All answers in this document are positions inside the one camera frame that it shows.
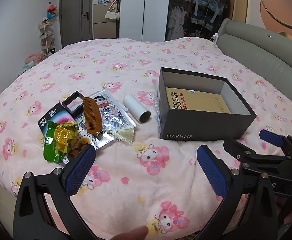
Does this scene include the green snack packet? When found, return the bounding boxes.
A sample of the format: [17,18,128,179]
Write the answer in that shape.
[43,120,80,163]

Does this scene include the person's left hand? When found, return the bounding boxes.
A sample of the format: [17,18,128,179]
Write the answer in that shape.
[103,226,149,240]

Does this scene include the wooden comb with tassel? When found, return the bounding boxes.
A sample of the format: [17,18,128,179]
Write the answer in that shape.
[82,97,136,145]

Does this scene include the black shoe box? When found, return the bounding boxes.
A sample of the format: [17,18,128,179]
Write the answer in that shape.
[158,67,257,140]

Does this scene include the grey green bed headboard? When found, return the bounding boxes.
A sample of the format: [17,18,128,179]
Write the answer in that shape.
[216,18,292,90]

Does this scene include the white wardrobe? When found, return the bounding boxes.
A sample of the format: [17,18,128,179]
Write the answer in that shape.
[119,0,171,42]

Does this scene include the grey door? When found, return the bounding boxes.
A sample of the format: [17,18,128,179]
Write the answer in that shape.
[60,0,94,50]

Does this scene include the yellow flat package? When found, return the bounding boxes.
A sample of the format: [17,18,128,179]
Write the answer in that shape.
[166,86,232,114]

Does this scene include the black flat package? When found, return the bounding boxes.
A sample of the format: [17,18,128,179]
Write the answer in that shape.
[37,102,73,135]

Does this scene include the cartoon diamond painting kit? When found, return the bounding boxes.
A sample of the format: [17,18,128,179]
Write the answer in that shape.
[72,89,139,149]

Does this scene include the yellow wrapped snack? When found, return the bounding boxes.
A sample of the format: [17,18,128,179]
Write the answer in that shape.
[53,122,79,153]

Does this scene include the white shelf rack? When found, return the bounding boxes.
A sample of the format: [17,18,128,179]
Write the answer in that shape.
[39,21,56,57]

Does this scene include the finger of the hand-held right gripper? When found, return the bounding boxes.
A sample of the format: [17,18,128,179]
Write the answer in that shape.
[223,138,287,167]
[259,129,292,156]

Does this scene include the black square display frame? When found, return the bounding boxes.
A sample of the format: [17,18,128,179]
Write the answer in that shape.
[61,91,85,118]

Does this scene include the beige drawer cabinet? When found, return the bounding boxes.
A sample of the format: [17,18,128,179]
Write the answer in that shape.
[93,2,119,40]

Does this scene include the white paper roll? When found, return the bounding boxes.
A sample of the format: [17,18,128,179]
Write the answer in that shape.
[123,94,151,125]

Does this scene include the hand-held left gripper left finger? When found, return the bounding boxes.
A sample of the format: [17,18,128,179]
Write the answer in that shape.
[13,144,98,240]

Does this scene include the pink printed blanket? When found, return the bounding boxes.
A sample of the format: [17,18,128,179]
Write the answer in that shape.
[0,37,292,240]

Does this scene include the red and blue plush toy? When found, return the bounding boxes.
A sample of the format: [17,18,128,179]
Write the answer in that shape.
[47,4,58,20]

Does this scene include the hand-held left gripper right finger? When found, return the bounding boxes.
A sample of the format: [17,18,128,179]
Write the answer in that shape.
[193,144,280,240]

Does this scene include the white handbag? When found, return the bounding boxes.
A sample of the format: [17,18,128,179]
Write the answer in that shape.
[105,7,121,20]

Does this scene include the pink plush toy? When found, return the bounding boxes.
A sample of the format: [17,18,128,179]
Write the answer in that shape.
[25,52,45,64]

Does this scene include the glass door display cabinet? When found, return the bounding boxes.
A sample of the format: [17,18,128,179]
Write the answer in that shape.
[165,0,226,40]

